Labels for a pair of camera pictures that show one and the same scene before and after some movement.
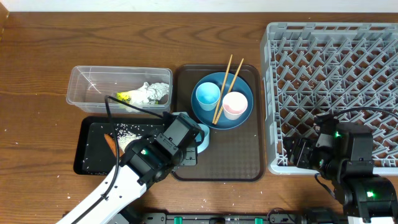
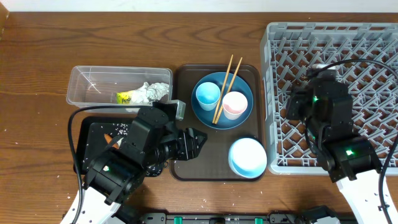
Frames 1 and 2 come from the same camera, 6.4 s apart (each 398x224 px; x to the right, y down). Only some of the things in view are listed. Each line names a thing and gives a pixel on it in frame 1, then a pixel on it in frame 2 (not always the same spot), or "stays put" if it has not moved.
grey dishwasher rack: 347,70 stays put
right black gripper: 300,155 -> 297,99
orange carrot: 111,142 stays put
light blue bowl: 202,147 -> 247,157
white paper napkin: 149,94 stays put
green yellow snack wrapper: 124,96 stays put
